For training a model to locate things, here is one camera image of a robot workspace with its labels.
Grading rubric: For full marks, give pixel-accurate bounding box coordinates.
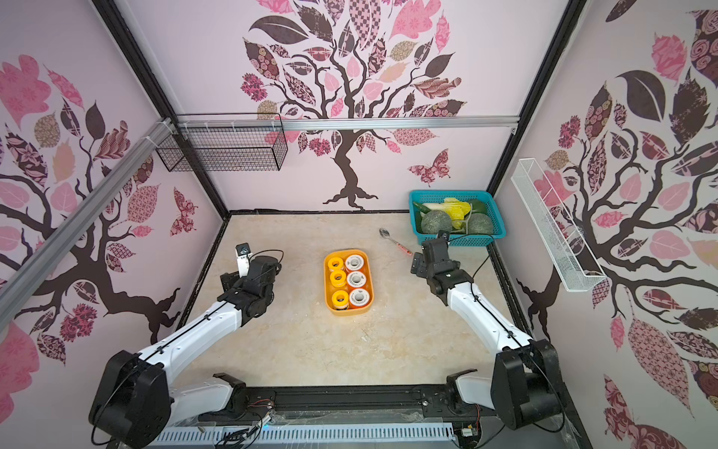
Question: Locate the orange tape roll mid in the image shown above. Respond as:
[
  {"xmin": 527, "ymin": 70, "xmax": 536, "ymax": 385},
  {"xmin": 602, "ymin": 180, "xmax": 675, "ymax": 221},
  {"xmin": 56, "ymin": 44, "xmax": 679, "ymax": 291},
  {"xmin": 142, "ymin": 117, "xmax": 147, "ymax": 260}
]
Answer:
[{"xmin": 346, "ymin": 271, "xmax": 368, "ymax": 289}]

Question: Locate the orange tape roll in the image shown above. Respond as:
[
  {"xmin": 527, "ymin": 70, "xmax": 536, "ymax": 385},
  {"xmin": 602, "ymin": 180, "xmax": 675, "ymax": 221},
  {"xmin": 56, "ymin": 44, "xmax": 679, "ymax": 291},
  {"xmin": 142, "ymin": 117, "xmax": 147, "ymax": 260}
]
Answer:
[
  {"xmin": 344, "ymin": 254, "xmax": 365, "ymax": 272},
  {"xmin": 350, "ymin": 288, "xmax": 372, "ymax": 309}
]

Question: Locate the yellow plastic storage box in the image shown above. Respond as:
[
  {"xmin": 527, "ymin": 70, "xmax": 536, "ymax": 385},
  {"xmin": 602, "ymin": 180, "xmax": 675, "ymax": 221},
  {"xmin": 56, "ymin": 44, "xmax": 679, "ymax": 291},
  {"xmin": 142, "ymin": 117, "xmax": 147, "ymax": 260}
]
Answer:
[{"xmin": 323, "ymin": 249, "xmax": 375, "ymax": 317}]

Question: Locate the yellow tape roll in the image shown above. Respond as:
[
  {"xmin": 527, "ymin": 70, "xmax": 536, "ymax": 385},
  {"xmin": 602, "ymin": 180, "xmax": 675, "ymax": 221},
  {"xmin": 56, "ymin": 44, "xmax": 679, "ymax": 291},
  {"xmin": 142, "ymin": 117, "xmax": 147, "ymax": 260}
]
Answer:
[
  {"xmin": 331, "ymin": 289, "xmax": 351, "ymax": 311},
  {"xmin": 326, "ymin": 256, "xmax": 345, "ymax": 272},
  {"xmin": 329, "ymin": 271, "xmax": 347, "ymax": 289}
]

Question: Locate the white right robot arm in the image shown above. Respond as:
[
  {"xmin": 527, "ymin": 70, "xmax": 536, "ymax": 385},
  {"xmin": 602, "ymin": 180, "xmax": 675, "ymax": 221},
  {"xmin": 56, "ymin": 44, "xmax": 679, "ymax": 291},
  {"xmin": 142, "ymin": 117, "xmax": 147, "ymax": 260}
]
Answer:
[{"xmin": 411, "ymin": 233, "xmax": 568, "ymax": 431}]

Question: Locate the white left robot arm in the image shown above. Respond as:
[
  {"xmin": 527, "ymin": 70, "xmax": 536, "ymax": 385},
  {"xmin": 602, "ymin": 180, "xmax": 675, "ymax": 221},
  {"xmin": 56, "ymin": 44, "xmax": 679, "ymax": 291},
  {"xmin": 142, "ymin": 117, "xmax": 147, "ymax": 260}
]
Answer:
[{"xmin": 88, "ymin": 254, "xmax": 282, "ymax": 448}]

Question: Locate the green melon left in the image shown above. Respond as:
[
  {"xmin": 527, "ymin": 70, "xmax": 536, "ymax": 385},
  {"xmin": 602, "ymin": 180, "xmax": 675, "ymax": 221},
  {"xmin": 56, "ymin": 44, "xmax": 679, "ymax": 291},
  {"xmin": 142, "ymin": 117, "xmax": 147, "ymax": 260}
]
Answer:
[{"xmin": 421, "ymin": 210, "xmax": 454, "ymax": 235}]

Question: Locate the green melon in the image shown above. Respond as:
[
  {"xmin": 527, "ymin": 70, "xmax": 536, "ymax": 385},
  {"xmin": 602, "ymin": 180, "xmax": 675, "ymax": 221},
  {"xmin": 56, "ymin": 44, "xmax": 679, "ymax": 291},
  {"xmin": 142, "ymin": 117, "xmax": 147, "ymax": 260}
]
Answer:
[
  {"xmin": 421, "ymin": 210, "xmax": 454, "ymax": 235},
  {"xmin": 467, "ymin": 213, "xmax": 495, "ymax": 236}
]

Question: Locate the green melon right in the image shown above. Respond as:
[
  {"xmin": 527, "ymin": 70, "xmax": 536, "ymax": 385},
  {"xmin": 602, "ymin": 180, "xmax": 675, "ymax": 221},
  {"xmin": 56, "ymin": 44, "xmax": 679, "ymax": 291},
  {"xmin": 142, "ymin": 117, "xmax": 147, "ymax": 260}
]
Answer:
[{"xmin": 467, "ymin": 213, "xmax": 495, "ymax": 236}]

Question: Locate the teal plastic basket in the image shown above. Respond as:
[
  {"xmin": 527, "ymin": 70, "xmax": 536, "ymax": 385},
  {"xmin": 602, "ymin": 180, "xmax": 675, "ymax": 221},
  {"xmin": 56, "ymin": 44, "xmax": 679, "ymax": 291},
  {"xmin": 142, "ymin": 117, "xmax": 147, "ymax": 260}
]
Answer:
[{"xmin": 409, "ymin": 190, "xmax": 507, "ymax": 247}]

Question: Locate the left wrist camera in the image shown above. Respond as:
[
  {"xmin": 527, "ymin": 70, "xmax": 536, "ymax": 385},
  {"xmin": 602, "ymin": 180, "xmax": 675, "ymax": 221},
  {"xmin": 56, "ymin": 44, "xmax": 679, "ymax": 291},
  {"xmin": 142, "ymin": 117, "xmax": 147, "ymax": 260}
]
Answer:
[{"xmin": 235, "ymin": 242, "xmax": 252, "ymax": 278}]

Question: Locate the spoon with pink handle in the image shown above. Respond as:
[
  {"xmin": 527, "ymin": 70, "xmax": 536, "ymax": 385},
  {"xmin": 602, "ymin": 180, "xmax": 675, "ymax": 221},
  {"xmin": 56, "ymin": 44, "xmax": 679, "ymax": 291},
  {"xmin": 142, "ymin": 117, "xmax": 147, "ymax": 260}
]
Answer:
[{"xmin": 379, "ymin": 227, "xmax": 413, "ymax": 256}]

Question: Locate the black base frame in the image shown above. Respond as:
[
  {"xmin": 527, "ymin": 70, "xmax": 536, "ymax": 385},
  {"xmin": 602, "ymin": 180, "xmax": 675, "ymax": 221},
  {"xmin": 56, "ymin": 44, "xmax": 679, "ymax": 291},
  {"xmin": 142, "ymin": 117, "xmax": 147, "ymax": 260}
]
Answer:
[{"xmin": 165, "ymin": 373, "xmax": 497, "ymax": 448}]

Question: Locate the white wire wall shelf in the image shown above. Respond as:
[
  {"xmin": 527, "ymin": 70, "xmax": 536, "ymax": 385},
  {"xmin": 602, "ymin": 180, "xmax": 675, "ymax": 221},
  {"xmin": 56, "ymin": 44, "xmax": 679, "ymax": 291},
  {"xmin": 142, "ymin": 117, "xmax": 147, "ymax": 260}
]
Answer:
[{"xmin": 510, "ymin": 158, "xmax": 608, "ymax": 293}]

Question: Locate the black wire wall basket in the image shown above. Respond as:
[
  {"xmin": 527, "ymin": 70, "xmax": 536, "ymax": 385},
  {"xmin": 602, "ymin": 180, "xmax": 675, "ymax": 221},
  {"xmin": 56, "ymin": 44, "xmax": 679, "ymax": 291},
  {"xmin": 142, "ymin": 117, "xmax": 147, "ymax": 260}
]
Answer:
[{"xmin": 156, "ymin": 112, "xmax": 289, "ymax": 172}]

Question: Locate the white slotted cable duct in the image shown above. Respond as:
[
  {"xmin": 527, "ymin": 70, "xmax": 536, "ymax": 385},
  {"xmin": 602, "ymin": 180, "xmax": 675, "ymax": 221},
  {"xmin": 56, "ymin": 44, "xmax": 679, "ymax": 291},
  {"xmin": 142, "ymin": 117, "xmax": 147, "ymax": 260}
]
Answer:
[{"xmin": 150, "ymin": 423, "xmax": 456, "ymax": 448}]

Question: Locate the aluminium rail back wall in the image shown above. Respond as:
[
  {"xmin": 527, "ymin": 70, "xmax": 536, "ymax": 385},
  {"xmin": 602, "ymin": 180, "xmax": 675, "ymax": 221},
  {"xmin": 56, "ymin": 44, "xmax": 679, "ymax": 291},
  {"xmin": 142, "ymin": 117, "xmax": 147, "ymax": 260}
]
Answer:
[{"xmin": 179, "ymin": 115, "xmax": 519, "ymax": 131}]

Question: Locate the aluminium rail wall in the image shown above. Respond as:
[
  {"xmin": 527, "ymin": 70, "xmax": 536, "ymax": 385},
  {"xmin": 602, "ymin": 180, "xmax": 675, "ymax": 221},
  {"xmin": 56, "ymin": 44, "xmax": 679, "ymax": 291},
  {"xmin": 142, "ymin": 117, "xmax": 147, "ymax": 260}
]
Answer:
[
  {"xmin": 179, "ymin": 115, "xmax": 519, "ymax": 131},
  {"xmin": 1, "ymin": 118, "xmax": 174, "ymax": 329}
]

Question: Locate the aluminium rail left wall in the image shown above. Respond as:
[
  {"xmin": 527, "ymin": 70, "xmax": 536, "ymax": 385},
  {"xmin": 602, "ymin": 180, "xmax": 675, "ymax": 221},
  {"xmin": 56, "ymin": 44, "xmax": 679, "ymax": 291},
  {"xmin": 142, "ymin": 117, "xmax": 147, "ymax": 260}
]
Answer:
[{"xmin": 1, "ymin": 118, "xmax": 174, "ymax": 329}]

